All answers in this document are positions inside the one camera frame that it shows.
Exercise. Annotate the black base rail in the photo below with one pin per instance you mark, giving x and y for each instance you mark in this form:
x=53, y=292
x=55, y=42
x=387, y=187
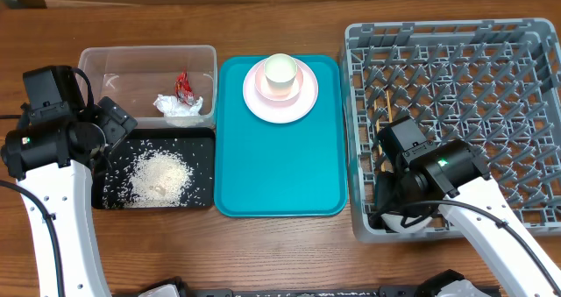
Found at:
x=448, y=283

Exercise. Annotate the black rectangular tray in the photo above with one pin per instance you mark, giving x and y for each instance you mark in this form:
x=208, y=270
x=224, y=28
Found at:
x=201, y=139

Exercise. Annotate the white cup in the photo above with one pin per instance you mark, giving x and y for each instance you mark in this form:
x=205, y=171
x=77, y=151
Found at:
x=280, y=71

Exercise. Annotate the pink shallow bowl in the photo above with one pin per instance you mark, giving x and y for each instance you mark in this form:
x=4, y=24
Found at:
x=263, y=89

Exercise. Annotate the grey dishwasher rack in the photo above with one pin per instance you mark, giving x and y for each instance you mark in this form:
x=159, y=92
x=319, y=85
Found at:
x=493, y=83

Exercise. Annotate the pile of rice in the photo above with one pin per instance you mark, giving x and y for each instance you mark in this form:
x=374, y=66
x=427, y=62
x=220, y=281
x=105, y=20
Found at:
x=160, y=181

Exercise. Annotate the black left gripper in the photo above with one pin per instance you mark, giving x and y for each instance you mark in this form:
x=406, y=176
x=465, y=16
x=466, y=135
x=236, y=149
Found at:
x=115, y=121

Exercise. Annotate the white napkin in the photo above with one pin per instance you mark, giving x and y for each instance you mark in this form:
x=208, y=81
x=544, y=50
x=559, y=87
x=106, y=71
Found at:
x=171, y=106

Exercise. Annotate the grey bowl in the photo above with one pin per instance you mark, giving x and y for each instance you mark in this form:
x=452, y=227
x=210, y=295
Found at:
x=407, y=225

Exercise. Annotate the clear plastic storage bin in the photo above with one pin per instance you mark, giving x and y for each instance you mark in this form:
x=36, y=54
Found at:
x=134, y=76

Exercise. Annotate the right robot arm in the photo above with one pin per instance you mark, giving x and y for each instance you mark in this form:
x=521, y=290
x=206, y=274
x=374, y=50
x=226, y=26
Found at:
x=453, y=181

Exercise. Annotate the red snack wrapper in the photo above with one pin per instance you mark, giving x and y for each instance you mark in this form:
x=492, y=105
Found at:
x=183, y=91

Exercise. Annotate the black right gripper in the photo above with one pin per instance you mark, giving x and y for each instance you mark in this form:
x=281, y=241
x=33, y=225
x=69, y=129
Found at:
x=387, y=187

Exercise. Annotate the white round plate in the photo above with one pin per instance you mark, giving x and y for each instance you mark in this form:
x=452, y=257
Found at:
x=295, y=106

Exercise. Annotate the teal serving tray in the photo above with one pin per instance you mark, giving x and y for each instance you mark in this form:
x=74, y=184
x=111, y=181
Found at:
x=266, y=169

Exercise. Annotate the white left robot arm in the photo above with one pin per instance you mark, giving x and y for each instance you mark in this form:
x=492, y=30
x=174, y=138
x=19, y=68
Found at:
x=53, y=165

